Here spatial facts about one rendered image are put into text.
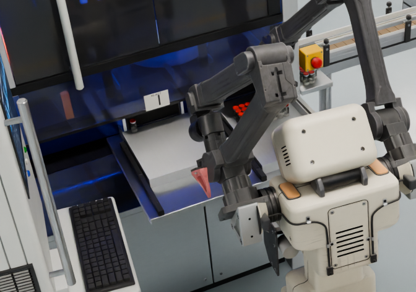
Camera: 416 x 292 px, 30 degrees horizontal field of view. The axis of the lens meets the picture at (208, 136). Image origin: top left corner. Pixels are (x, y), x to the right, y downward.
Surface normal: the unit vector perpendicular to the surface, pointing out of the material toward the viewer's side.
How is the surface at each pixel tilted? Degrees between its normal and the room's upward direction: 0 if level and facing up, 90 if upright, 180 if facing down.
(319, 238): 82
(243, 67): 81
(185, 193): 0
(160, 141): 0
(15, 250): 90
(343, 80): 0
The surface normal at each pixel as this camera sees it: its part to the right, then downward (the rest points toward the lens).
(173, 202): -0.09, -0.81
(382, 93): 0.34, -0.13
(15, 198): 0.27, 0.54
